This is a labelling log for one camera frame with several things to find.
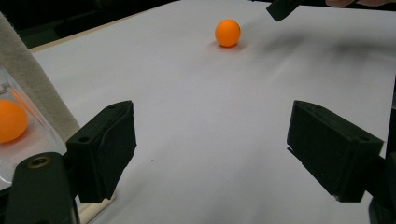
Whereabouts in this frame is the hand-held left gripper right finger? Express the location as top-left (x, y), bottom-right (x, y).
top-left (286, 100), bottom-right (385, 203)

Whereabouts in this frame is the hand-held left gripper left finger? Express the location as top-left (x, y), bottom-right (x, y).
top-left (64, 100), bottom-right (138, 204)

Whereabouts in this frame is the orange table tennis ball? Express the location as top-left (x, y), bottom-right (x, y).
top-left (0, 98), bottom-right (30, 144)
top-left (214, 19), bottom-right (242, 49)

